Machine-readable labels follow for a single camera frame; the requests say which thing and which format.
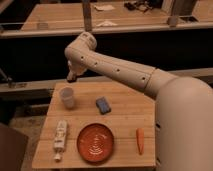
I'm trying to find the white crumpled cloth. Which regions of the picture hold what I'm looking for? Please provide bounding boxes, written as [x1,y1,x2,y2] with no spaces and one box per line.
[97,21,117,27]

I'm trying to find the blue sponge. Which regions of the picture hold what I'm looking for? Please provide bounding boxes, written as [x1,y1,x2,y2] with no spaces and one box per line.
[96,97,111,114]

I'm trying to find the black cables pile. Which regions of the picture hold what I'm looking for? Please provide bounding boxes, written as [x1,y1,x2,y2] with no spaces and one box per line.
[123,0,154,13]

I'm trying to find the orange carrot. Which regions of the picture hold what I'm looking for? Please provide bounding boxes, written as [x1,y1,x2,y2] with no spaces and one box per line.
[136,128,144,155]

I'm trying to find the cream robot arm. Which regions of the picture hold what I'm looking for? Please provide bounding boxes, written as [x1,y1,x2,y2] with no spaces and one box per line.
[65,32,213,171]

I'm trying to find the white paper sheet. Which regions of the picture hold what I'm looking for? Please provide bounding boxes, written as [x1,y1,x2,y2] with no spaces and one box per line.
[94,5,115,11]

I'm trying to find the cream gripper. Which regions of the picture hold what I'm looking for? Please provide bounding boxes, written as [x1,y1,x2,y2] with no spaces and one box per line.
[66,61,86,83]

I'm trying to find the grey metal post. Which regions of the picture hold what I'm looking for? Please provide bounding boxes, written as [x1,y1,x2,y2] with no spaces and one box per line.
[82,0,92,32]

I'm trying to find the grey metal bracket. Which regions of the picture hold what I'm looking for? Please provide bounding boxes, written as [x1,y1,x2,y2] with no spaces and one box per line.
[167,0,198,27]

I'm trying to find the orange ceramic plate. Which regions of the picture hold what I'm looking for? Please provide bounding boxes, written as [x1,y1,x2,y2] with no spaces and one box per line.
[76,123,114,163]

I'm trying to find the white squeeze bottle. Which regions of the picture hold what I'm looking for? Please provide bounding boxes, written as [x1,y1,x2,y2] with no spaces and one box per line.
[53,120,68,162]

